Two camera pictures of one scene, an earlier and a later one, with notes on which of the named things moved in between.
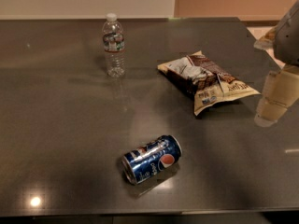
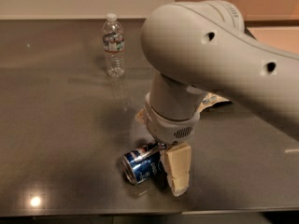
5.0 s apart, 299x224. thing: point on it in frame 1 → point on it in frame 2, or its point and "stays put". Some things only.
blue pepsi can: x=151 y=159 stays put
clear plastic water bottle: x=114 y=42 stays put
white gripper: x=288 y=37 → x=166 y=129
